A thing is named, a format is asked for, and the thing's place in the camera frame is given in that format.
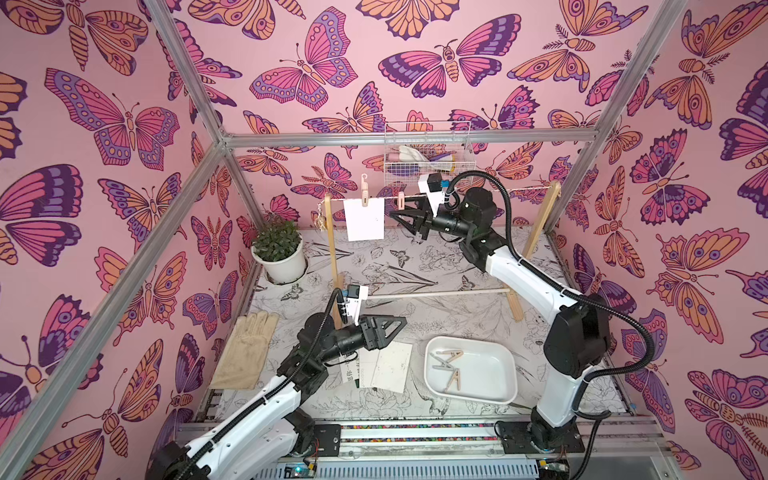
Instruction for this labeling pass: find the white postcard with text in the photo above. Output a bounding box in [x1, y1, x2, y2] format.
[340, 359, 360, 388]

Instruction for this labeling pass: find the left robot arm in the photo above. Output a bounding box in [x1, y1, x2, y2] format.
[145, 288, 407, 479]

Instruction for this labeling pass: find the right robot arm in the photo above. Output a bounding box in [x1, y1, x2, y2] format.
[389, 170, 656, 453]

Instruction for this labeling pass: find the white plastic tray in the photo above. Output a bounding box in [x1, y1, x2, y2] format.
[423, 336, 519, 405]

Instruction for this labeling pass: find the potted green plant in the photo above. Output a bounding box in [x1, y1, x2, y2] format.
[251, 215, 308, 285]

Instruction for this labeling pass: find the beige work glove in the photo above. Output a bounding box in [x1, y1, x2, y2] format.
[209, 311, 280, 390]

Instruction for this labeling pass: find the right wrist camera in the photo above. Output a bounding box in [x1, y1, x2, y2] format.
[418, 172, 446, 217]

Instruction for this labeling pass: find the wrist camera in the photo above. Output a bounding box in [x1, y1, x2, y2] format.
[418, 172, 446, 217]
[336, 284, 369, 325]

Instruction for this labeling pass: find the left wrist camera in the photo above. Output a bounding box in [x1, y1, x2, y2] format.
[336, 284, 369, 325]

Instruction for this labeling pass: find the white wire basket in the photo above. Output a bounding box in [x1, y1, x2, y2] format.
[382, 119, 477, 183]

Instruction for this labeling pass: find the wooden string rack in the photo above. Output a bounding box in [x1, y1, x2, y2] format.
[315, 181, 562, 322]

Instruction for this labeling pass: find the twine string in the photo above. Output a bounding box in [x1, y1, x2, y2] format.
[320, 184, 556, 205]

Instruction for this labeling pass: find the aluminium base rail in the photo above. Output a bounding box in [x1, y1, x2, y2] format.
[230, 412, 683, 479]

